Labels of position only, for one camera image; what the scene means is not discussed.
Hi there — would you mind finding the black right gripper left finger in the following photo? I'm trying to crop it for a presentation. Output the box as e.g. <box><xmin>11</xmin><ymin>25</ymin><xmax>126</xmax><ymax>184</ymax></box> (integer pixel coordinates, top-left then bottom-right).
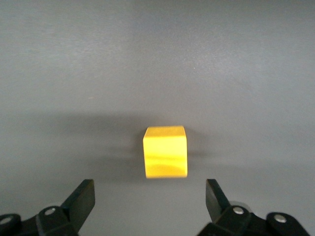
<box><xmin>0</xmin><ymin>178</ymin><xmax>96</xmax><ymax>236</ymax></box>

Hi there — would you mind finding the yellow cube block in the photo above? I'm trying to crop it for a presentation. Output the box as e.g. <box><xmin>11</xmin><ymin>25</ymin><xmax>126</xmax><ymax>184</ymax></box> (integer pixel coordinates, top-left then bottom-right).
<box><xmin>142</xmin><ymin>125</ymin><xmax>189</xmax><ymax>179</ymax></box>

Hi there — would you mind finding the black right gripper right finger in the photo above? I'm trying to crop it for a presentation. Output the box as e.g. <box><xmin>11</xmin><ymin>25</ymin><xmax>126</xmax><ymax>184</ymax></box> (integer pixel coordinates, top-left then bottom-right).
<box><xmin>206</xmin><ymin>178</ymin><xmax>311</xmax><ymax>236</ymax></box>

